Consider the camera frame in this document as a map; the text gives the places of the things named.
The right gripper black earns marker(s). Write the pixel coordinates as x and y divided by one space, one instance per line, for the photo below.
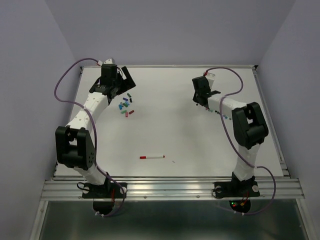
194 96

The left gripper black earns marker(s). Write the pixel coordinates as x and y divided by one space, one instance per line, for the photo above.
127 84

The red capped pen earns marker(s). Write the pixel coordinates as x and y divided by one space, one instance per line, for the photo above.
151 157

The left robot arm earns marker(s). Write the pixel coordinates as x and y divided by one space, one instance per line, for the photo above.
76 143

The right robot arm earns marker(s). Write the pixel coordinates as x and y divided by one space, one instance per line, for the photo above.
248 123

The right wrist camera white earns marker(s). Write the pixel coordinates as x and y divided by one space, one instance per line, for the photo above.
210 77

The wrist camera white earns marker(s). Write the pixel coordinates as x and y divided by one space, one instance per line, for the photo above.
108 62
210 77

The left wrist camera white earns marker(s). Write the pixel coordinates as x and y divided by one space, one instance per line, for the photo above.
108 62

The aluminium frame rail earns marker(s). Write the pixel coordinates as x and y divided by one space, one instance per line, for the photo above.
164 189

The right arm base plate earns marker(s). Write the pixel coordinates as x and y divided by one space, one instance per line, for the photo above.
239 194

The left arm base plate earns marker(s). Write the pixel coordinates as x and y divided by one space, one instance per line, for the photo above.
108 199

